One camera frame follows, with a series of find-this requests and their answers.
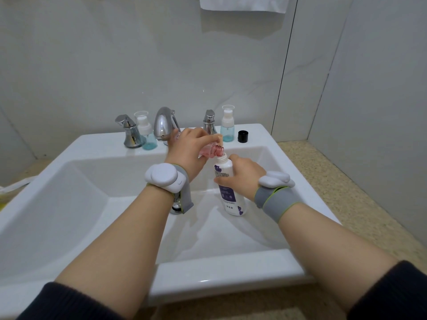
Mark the dark right sleeve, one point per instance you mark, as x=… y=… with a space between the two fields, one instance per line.
x=393 y=293

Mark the chrome faucet spout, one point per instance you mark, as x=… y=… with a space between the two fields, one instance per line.
x=163 y=124

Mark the small pink clear bottle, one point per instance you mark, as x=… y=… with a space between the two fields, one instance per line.
x=213 y=151

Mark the person's right thumb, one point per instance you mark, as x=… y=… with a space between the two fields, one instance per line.
x=224 y=179

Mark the white wrist tracker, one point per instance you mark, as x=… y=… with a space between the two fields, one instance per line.
x=275 y=179
x=163 y=176

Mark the wide blue pump bottle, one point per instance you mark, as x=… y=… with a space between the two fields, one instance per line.
x=146 y=129

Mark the grey right wristband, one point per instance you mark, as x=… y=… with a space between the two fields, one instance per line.
x=277 y=201

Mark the person's left hand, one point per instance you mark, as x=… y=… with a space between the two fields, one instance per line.
x=183 y=151

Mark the white bottle purple label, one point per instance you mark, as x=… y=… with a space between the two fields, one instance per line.
x=230 y=199

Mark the person's right hand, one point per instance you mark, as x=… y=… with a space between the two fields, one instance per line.
x=245 y=178

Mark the person's right forearm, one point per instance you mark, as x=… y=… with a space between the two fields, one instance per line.
x=327 y=253

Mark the dark left sleeve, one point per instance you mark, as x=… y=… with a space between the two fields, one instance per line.
x=66 y=304

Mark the white ceramic sink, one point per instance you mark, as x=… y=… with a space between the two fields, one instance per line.
x=66 y=196

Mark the black bottle cap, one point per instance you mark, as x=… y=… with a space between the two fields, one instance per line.
x=243 y=136

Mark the slim blue pump bottle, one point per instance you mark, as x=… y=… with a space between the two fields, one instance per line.
x=228 y=124

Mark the white towel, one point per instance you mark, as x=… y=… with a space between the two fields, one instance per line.
x=243 y=3

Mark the white left wrist tracker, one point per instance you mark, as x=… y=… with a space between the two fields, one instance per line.
x=163 y=176

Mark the person's left forearm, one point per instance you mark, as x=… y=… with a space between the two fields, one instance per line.
x=123 y=243

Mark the chrome sink drain stopper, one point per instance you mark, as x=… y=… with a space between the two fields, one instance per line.
x=175 y=208

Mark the white right wrist tracker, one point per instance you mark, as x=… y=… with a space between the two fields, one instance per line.
x=275 y=179

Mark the person's left fingers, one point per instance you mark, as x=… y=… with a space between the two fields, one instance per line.
x=206 y=138

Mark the dark sleeve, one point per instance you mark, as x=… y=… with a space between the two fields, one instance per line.
x=393 y=293
x=66 y=304

